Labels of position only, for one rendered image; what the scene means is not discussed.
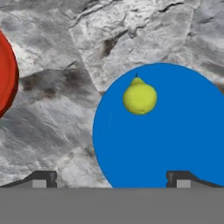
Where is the yellow-green pear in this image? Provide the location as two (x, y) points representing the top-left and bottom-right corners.
(122, 73), (158, 116)

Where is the blue plate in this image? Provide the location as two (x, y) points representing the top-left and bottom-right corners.
(92, 62), (224, 189)

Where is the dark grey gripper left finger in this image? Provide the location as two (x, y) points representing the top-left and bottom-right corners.
(0, 170), (58, 189)

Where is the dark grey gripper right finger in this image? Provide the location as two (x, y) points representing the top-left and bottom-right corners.
(165, 170), (224, 189)

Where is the red bowl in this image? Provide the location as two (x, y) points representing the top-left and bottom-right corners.
(0, 30), (20, 118)

